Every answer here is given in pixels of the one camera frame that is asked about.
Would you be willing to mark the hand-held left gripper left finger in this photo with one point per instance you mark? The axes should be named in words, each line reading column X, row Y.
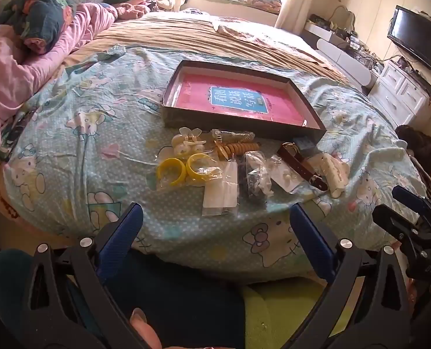
column 122, row 232

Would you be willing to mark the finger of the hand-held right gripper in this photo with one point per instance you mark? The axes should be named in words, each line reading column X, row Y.
column 410, row 200
column 393, row 220

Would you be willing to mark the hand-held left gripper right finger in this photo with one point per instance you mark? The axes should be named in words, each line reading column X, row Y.
column 310, row 236

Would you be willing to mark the cream cloud-shaped hair claw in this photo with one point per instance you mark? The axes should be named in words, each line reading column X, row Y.
column 332, row 174

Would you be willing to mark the yellow bangle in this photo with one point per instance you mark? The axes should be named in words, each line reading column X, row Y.
column 164, row 174
column 193, row 167

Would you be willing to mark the clear plastic bag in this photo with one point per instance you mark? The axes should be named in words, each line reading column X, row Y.
column 219, row 192

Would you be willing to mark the cream pearl hair claw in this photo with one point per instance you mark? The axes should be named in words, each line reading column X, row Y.
column 186, row 141

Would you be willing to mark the dark shallow cardboard box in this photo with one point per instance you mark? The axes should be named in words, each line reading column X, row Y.
column 172, row 112

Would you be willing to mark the person's left hand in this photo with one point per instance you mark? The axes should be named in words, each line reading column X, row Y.
column 144, row 329

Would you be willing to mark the dark brown plush toy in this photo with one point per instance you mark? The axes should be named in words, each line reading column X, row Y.
column 419, row 149

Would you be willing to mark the bagged white earring card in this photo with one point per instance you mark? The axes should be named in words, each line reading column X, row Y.
column 286, row 176

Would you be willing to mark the green cushion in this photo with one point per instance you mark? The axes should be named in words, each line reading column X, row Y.
column 273, row 312

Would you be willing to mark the small grey-blue box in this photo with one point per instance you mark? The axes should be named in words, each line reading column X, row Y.
column 306, row 147

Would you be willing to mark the blue cartoon printed bed sheet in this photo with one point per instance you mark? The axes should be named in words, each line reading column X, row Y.
column 102, row 145

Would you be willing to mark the person's dark trousers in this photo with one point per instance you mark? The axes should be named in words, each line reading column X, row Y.
column 186, row 305

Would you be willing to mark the white drawer cabinet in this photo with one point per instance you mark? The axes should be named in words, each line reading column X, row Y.
column 397, row 91

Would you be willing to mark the orange hair clip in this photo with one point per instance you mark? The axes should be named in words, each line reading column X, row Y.
column 222, row 149

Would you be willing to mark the clear hair claw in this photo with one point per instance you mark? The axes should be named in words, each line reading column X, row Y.
column 233, row 136

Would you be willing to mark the white low desk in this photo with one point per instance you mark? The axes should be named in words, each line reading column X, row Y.
column 342, row 58

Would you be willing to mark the pink book with blue label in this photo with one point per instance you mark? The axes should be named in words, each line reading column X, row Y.
column 201, row 96

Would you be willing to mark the black flat television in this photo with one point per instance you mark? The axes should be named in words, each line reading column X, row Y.
column 417, row 38

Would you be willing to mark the pink quilt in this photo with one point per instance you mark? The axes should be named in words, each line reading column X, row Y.
column 30, row 76

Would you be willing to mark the tan blanket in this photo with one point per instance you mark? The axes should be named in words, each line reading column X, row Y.
column 164, row 36

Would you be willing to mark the thin pink floral blanket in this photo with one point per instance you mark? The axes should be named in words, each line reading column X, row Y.
column 266, row 38

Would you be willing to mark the pile of clothes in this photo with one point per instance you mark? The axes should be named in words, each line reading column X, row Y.
column 135, row 3

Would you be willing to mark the cream curtain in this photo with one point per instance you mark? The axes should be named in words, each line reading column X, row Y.
column 295, row 0

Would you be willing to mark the dark floral pillow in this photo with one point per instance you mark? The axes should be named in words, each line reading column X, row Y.
column 37, row 14

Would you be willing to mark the folded blankets on windowsill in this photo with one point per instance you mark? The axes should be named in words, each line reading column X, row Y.
column 244, row 2

